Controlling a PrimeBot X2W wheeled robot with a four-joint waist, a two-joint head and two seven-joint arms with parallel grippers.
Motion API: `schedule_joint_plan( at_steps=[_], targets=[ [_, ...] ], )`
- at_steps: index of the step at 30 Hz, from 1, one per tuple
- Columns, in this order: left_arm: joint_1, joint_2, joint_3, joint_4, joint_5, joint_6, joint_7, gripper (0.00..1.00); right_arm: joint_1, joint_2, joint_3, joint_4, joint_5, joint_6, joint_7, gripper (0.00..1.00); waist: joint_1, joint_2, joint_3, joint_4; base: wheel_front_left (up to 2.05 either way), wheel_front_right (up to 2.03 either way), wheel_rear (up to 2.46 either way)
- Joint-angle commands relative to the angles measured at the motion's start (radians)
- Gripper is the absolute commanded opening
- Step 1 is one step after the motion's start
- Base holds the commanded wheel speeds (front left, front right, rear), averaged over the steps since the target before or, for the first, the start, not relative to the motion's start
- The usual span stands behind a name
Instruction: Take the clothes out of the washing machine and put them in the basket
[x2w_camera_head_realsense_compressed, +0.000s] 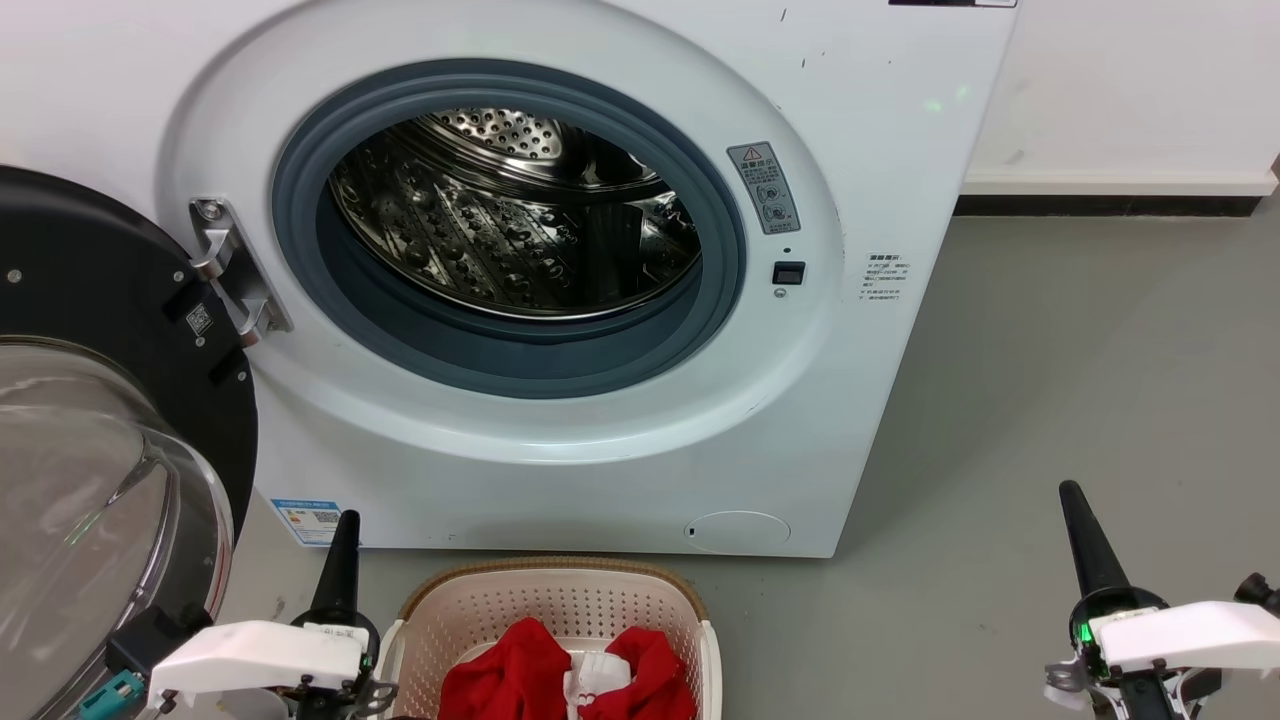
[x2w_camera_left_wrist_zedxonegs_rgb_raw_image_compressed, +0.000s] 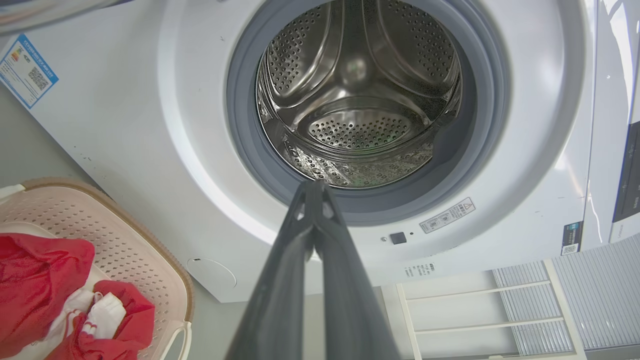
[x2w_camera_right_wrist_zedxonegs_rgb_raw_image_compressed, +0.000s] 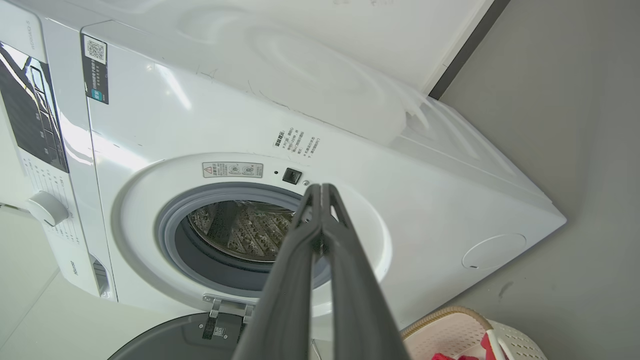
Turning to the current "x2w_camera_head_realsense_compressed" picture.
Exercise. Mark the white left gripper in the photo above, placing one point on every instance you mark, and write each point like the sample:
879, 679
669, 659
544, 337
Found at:
250, 650

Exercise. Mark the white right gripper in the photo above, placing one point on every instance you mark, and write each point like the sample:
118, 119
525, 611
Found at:
1180, 635

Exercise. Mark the red garment with white stripes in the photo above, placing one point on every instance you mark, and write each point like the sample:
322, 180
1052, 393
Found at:
500, 670

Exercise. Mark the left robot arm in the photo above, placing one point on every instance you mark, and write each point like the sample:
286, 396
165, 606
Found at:
140, 640

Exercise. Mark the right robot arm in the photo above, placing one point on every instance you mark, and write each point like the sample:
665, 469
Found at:
1258, 592

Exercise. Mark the beige perforated laundry basket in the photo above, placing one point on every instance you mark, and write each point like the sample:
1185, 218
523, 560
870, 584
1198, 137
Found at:
560, 600

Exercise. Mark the stainless steel washing machine drum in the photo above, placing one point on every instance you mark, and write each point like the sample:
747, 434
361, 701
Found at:
480, 230

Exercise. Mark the washing machine door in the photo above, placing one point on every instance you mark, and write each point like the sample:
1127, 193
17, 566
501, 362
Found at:
80, 260

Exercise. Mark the blue energy label sticker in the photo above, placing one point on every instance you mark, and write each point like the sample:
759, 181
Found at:
306, 522

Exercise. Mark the grey rubber door gasket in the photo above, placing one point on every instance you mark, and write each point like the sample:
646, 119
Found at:
500, 365

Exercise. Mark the white front-loading washing machine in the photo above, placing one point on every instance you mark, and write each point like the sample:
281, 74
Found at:
600, 480

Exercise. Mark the white QR sticker on door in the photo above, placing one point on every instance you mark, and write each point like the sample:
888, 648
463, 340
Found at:
199, 319

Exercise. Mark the metal door hinge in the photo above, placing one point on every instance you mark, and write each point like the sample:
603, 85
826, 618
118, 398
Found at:
235, 270

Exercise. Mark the small text sticker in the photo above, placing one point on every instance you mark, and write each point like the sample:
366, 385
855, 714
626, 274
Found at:
885, 277

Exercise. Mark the black baseboard strip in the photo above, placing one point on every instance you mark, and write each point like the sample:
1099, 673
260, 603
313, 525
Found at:
1100, 205

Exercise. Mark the round white filter cover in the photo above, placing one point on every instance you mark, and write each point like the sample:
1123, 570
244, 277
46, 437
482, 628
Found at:
737, 531

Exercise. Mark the black door lock latch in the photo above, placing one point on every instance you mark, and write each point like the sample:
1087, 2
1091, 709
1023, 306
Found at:
788, 273

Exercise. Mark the grey warning sticker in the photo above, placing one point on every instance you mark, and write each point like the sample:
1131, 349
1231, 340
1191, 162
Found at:
763, 188

